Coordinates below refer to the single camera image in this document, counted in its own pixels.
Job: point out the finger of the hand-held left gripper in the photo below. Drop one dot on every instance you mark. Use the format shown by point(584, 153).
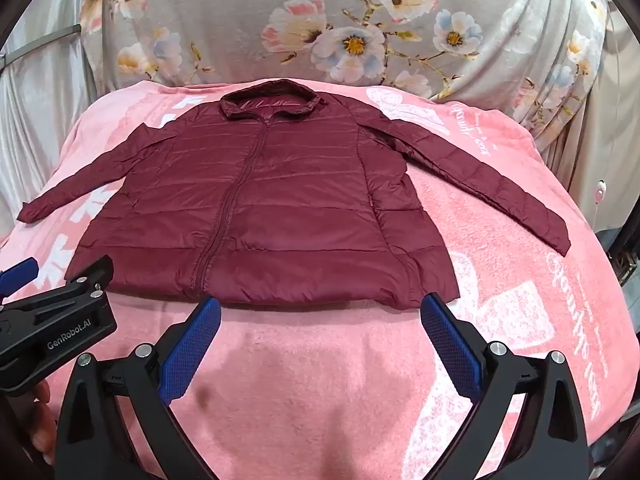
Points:
point(92, 272)
point(15, 271)

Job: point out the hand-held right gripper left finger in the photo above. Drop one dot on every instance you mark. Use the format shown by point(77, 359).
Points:
point(192, 347)

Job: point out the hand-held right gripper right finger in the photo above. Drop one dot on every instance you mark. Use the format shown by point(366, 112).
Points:
point(450, 347)

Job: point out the maroon puffer jacket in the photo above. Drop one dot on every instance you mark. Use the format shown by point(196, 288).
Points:
point(260, 210)

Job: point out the person's left hand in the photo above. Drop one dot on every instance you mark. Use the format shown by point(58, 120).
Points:
point(42, 417)

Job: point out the pink printed blanket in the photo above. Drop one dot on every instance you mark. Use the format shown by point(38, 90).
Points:
point(310, 375)

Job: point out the white curtain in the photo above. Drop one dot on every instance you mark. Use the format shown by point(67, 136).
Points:
point(40, 125)

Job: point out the grey floral bed sheet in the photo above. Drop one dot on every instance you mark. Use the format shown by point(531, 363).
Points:
point(350, 20)

